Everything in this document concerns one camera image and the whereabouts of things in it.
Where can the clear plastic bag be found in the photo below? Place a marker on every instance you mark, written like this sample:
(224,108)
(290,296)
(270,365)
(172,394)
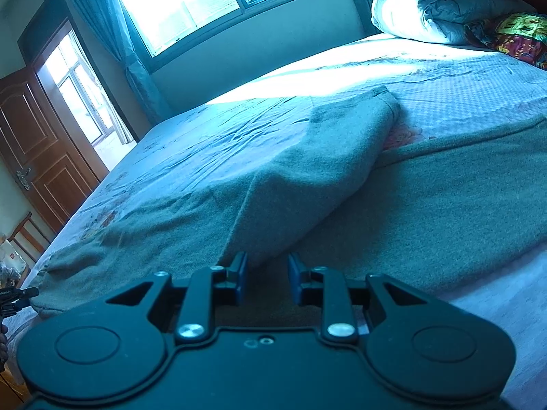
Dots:
(10,262)

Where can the teal curtain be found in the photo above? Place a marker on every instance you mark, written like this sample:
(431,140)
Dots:
(107,21)

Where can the balcony window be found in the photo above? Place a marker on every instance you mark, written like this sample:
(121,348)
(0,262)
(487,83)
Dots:
(81,85)

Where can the brown wooden door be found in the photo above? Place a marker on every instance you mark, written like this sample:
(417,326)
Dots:
(38,145)

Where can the person's left hand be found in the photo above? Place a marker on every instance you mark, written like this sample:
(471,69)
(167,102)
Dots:
(2,346)

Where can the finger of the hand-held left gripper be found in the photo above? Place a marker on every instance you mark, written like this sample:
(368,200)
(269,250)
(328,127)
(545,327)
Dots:
(23,293)

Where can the large window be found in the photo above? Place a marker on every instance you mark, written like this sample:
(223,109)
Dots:
(183,0)

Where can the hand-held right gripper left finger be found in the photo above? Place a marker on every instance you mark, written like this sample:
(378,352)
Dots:
(240,279)

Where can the wooden chair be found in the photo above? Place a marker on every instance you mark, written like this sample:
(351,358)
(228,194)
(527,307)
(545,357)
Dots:
(30,235)

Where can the colourful patterned pillow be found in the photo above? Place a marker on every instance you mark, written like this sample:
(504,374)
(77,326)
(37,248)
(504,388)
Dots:
(519,36)

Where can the floral bed sheet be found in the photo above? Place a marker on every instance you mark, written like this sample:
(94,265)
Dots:
(448,85)

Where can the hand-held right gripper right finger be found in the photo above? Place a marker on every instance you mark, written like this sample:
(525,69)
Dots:
(295,281)

